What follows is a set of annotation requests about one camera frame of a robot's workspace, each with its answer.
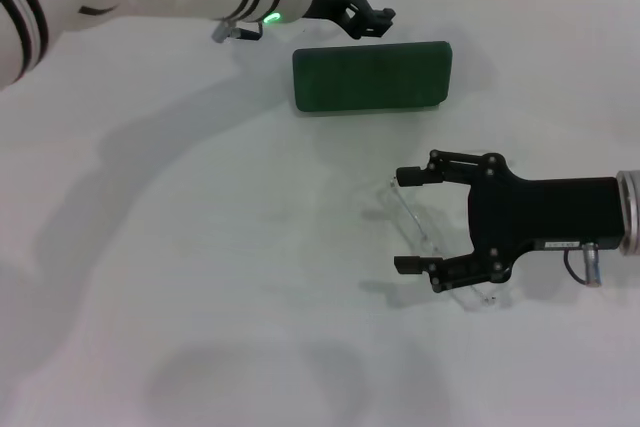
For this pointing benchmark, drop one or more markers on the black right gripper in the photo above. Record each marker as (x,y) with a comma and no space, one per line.
(550,212)

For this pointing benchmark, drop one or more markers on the green glasses case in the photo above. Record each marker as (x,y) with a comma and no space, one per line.
(370,77)

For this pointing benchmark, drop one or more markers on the clear white glasses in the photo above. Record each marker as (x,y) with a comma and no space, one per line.
(415,221)

